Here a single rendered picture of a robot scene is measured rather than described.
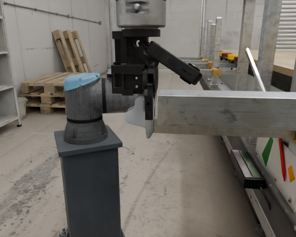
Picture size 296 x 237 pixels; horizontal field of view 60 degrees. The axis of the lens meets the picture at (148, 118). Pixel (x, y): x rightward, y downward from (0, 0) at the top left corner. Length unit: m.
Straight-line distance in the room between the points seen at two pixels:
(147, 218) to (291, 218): 1.16
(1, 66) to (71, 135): 2.43
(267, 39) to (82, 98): 0.67
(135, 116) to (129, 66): 0.10
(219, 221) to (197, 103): 1.45
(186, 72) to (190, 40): 7.77
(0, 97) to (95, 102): 2.57
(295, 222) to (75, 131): 0.82
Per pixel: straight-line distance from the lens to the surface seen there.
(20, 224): 1.75
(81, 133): 1.07
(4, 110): 3.56
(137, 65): 0.47
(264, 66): 0.81
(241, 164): 0.71
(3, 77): 3.45
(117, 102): 1.04
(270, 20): 0.81
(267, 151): 0.70
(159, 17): 0.47
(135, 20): 0.46
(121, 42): 0.49
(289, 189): 0.59
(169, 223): 1.60
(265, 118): 0.25
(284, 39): 8.72
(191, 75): 0.48
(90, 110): 1.06
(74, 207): 1.18
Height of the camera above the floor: 1.01
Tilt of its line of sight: 17 degrees down
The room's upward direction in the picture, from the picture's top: straight up
